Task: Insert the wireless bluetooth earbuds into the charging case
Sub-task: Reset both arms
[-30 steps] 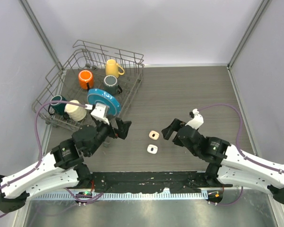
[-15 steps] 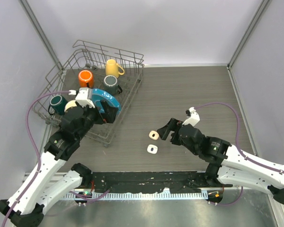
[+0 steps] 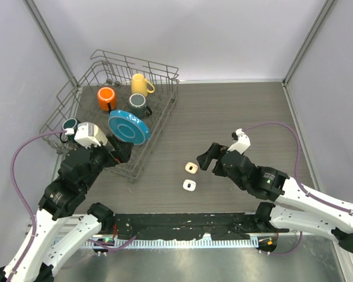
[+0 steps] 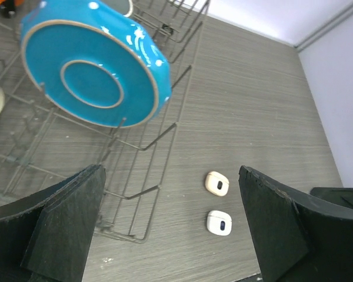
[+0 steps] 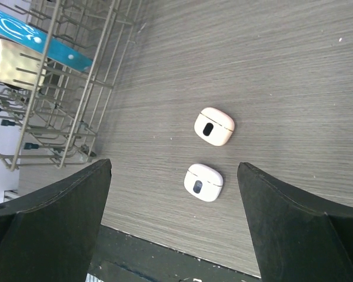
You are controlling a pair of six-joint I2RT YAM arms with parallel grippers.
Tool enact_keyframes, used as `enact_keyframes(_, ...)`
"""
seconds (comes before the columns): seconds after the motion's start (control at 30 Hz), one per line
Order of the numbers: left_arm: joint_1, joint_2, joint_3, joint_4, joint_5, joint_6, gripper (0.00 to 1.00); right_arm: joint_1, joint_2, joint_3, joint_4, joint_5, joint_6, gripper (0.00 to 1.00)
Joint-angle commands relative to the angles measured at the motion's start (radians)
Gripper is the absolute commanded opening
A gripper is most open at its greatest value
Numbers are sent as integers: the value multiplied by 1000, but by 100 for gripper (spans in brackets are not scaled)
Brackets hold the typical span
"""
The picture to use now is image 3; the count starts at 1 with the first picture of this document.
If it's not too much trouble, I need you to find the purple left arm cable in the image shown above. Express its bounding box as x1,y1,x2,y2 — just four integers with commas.
5,129,74,282

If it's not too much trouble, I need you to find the cream ribbed mug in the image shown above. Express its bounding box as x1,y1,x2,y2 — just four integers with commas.
94,125,108,146

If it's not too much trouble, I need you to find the blue plate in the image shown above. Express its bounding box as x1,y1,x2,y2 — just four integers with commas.
108,110,151,145

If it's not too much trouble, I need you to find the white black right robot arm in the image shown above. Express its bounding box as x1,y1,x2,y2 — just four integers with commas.
197,143,353,253

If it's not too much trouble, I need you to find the yellow mug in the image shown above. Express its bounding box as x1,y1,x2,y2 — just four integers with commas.
131,73,155,97

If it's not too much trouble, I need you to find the grey mug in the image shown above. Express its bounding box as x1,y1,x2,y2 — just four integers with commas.
129,93,152,119

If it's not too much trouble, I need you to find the dark green mug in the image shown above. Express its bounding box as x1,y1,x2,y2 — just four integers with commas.
59,118,80,144

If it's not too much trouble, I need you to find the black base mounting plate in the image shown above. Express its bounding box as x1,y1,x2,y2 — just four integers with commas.
104,213,289,241

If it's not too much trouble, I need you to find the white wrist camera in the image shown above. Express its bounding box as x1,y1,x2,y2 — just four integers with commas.
74,122,100,148
227,129,251,154

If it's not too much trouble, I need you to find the white earbud charging case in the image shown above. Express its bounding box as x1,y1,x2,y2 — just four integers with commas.
182,179,197,192

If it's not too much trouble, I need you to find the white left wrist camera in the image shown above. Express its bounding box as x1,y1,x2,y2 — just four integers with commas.
74,122,100,148

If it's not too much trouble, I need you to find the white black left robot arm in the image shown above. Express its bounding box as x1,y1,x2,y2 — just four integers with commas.
0,136,134,281

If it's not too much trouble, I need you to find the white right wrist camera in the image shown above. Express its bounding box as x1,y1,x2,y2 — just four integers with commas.
227,129,251,154

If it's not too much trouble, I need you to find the white slotted cable duct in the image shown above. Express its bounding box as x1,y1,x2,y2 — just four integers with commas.
76,237,259,249

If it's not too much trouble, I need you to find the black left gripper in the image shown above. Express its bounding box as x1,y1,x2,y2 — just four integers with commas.
79,133,134,190

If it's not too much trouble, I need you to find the beige earbud charging case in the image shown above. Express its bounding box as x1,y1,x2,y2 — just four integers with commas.
185,162,198,174

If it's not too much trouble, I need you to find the orange mug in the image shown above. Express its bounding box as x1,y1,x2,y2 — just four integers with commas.
97,87,117,112

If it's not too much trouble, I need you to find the grey wire dish rack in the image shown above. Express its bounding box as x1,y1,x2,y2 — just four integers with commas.
39,49,179,183

